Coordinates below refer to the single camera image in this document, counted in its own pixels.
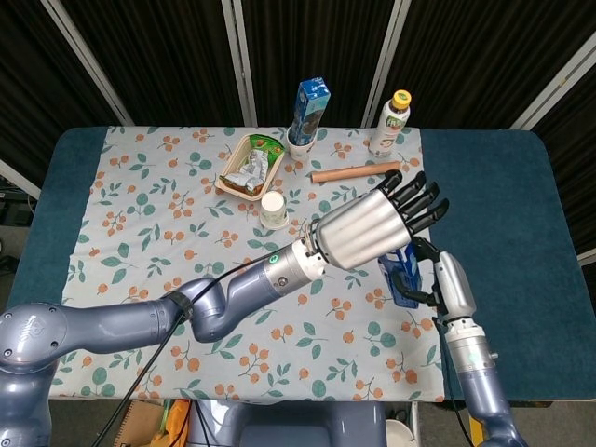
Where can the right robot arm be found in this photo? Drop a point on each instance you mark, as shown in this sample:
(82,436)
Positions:
(470,358)

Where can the blue toothpaste box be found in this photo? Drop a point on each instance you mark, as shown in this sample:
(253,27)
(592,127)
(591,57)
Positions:
(402,284)

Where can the paper cup green leaf print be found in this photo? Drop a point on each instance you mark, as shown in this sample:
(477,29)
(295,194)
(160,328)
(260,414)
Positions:
(273,212)

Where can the grey blue robot torso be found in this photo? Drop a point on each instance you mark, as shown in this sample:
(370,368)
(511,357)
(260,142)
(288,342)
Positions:
(288,426)

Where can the orange yellow bag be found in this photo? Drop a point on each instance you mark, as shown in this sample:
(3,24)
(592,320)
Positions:
(177,426)

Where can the beige food tray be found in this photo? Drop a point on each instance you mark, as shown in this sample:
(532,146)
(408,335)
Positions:
(230,163)

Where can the silver snack packet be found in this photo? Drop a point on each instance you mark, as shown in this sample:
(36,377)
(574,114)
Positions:
(255,164)

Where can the floral print tablecloth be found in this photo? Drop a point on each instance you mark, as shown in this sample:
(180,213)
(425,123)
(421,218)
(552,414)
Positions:
(153,223)

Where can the white drink bottle yellow cap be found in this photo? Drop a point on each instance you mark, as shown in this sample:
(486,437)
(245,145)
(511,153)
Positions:
(388,130)

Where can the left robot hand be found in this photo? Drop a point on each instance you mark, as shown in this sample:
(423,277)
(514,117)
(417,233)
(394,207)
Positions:
(363,228)

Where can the blue cookie package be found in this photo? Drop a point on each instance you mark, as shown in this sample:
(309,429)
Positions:
(311,107)

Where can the brown wooden rolling pin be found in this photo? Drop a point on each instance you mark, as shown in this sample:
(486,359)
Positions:
(354,172)

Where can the white partition frame post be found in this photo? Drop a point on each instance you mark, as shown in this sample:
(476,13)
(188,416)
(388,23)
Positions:
(386,60)
(88,56)
(554,79)
(239,60)

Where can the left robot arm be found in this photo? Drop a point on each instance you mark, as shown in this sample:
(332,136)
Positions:
(116,321)

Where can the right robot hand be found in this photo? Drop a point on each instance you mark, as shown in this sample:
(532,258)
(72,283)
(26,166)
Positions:
(456,288)

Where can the paper cup blue flower print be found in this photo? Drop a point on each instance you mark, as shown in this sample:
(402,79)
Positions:
(300,150)

